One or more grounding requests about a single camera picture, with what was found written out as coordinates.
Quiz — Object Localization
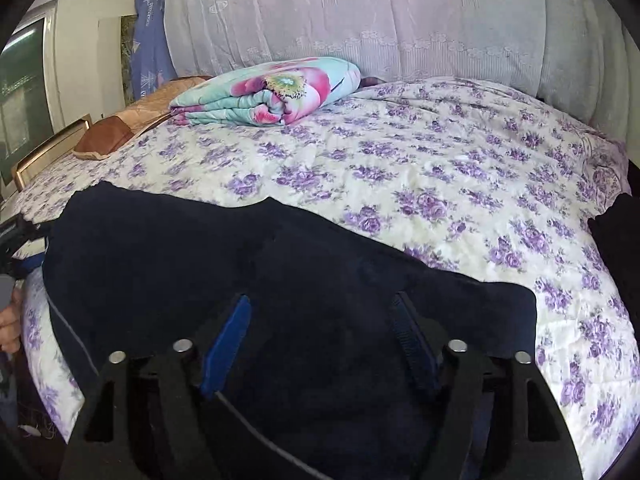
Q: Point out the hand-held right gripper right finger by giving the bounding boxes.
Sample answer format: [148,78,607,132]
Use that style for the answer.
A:
[391,290,583,480]

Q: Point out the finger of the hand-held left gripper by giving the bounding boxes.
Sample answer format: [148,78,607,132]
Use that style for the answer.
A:
[10,252,47,280]
[20,220,53,243]

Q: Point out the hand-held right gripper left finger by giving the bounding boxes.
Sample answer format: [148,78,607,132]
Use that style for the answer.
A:
[60,294,252,480]

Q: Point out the navy pants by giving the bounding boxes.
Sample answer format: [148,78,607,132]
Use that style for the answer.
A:
[42,181,538,480]

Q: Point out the person's left hand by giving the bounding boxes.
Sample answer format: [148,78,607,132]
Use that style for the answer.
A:
[0,287,24,354]

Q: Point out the brown pillow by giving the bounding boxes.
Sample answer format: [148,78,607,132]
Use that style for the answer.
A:
[72,76,213,161]

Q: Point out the white framed window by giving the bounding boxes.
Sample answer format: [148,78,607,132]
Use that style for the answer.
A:
[0,2,61,188]

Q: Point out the purple floral bedspread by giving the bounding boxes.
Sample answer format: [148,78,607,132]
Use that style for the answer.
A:
[10,77,633,480]

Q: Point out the dark green marbled panel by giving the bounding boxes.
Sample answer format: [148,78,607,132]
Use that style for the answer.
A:
[120,15,139,103]

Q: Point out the blue printed cloth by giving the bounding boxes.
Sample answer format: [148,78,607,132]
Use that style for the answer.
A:
[131,0,177,102]

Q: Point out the black garment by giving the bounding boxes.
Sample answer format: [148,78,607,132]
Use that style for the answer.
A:
[587,192,640,306]

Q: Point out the folded teal floral quilt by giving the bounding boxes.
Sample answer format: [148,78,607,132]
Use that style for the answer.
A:
[169,56,362,127]

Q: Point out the white lace cover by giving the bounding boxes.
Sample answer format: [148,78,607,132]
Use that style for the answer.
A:
[164,0,623,126]

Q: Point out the gold bed frame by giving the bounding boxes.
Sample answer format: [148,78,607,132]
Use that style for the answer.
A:
[12,114,93,192]

